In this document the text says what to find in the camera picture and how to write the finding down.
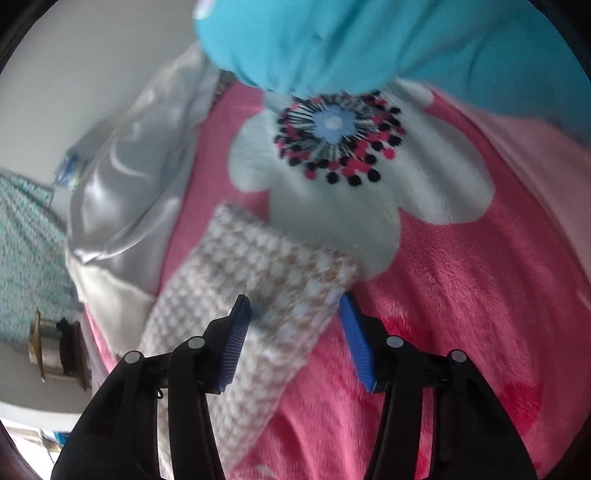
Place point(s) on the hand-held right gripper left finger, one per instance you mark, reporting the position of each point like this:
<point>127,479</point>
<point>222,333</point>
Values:
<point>236,341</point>

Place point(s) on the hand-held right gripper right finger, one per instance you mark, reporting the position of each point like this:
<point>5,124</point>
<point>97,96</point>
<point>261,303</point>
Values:
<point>353,341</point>

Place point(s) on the beige white houndstooth garment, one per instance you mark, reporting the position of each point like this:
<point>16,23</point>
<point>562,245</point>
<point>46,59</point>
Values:
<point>277,277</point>

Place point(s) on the pink floral blanket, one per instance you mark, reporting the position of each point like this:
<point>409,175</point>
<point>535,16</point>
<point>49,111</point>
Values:
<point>461,300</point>

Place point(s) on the black cloth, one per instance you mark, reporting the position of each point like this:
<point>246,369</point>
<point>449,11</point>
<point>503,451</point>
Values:
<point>68,344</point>

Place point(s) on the wooden chair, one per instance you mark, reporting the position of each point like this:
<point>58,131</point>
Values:
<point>44,350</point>

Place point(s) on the silver satin quilt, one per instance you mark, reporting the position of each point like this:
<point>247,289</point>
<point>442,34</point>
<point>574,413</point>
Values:
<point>120,184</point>

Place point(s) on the teal patterned curtain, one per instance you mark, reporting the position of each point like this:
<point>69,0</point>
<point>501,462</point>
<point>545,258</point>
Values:
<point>27,254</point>

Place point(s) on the blue water bottle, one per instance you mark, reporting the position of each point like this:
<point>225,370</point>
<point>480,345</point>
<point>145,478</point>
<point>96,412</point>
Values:
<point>70,170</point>

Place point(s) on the turquoise garment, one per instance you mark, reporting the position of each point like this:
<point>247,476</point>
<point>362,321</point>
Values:
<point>369,37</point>

